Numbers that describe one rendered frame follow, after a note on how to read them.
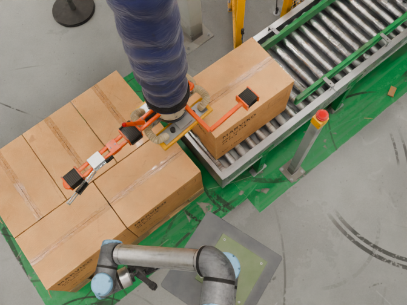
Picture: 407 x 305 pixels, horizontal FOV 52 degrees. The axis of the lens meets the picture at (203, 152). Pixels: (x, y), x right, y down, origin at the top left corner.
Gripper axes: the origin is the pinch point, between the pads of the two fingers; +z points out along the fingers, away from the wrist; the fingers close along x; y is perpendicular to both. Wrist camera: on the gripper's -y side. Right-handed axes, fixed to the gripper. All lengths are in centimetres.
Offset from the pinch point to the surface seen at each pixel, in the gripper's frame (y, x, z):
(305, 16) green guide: 123, 33, 158
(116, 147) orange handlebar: 58, -14, -4
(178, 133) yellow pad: 57, -6, 29
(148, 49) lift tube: 61, -78, 18
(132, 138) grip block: 59, -16, 5
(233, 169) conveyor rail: 42, 48, 61
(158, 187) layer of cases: 54, 58, 14
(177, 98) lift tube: 60, -36, 30
